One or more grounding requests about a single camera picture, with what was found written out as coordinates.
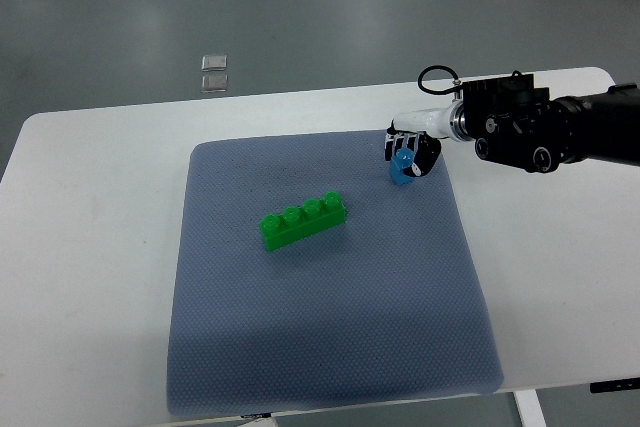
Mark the upper metal floor plate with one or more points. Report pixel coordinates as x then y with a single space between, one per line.
214 62

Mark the lower metal floor plate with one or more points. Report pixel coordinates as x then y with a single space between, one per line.
212 83

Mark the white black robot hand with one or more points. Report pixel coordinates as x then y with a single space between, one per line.
422 132

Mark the blue toy block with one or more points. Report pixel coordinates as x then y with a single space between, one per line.
400 167

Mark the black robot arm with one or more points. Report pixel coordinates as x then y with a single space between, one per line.
517 124

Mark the metal floor plate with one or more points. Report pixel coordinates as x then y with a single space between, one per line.
212 83
214 62

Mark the black table control panel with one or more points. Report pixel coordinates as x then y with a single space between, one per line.
612 386

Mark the blue-grey textured mat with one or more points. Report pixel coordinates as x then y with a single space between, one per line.
386 306

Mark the green four-stud toy block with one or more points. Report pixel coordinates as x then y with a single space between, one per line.
296 223

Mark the white table leg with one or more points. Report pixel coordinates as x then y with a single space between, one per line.
529 408

